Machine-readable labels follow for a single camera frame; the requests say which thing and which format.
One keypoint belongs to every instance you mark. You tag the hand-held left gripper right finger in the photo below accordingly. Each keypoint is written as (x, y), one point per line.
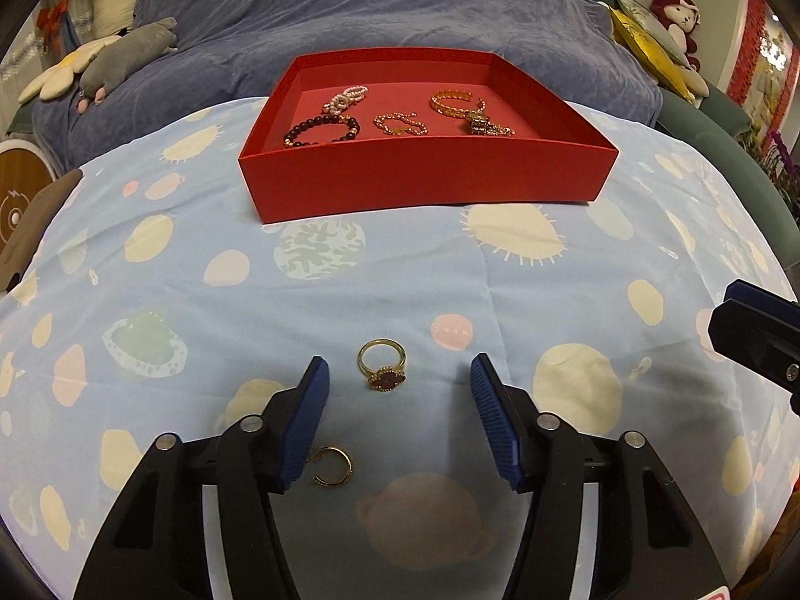
(494, 425)

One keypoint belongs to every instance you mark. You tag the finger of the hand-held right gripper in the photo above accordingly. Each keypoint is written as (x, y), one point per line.
(750, 331)

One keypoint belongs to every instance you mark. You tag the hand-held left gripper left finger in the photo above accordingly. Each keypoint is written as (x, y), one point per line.
(306, 425)

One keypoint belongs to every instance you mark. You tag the gold hoop earring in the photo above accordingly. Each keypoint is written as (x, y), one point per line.
(347, 465)

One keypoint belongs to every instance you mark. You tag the red cardboard box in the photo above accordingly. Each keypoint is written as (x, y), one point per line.
(425, 181)

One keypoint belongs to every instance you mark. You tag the gold watch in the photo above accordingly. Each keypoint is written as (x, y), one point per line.
(480, 125)

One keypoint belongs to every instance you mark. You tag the gold bangle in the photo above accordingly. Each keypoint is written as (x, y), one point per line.
(440, 106)

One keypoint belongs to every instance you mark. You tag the light blue printed sheet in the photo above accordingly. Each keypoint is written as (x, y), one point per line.
(375, 275)

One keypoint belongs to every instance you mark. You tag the purple flowers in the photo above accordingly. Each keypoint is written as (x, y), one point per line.
(781, 159)

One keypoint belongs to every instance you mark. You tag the green sofa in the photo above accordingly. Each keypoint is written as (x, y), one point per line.
(719, 131)

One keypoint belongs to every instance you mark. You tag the yellow pillow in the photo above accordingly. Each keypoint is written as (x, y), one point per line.
(650, 56)

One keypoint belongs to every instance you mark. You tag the red monkey plush toy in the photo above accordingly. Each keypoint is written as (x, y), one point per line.
(678, 25)

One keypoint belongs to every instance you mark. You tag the grey patterned pillow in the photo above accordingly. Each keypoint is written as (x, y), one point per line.
(644, 22)

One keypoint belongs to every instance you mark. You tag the brown flat pad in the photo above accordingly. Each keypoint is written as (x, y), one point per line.
(37, 231)

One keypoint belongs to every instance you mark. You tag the white round wooden-top device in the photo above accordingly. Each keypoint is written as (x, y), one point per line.
(19, 194)

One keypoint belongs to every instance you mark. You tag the grey plush toy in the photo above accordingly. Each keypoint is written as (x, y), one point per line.
(119, 59)

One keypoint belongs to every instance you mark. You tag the blue-grey blanket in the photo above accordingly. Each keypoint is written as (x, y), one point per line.
(375, 6)

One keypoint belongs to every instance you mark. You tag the flower-shaped plush pillow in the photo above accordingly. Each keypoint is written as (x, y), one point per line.
(59, 72)

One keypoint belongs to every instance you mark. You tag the white curtain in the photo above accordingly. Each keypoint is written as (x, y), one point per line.
(25, 50)

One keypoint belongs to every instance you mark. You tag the red bow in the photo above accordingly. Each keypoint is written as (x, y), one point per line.
(51, 15)

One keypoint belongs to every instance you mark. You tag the red patterned frame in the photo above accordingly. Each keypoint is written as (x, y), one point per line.
(747, 50)

